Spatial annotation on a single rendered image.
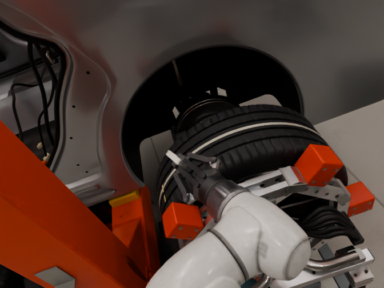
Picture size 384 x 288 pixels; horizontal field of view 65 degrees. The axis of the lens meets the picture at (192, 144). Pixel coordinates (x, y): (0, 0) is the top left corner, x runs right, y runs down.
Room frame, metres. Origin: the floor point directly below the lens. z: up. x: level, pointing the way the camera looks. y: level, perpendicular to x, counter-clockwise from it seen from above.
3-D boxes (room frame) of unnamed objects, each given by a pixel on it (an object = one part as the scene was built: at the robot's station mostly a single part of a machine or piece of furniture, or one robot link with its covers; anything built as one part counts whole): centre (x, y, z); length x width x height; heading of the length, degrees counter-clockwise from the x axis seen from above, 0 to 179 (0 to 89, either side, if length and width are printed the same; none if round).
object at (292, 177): (0.46, -0.11, 0.85); 0.54 x 0.07 x 0.54; 87
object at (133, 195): (1.01, 0.40, 0.70); 0.14 x 0.14 x 0.05; 87
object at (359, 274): (0.24, -0.27, 0.93); 0.09 x 0.05 x 0.05; 177
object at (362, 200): (0.45, -0.43, 0.85); 0.09 x 0.08 x 0.07; 87
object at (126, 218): (0.84, 0.41, 0.69); 0.52 x 0.17 x 0.35; 177
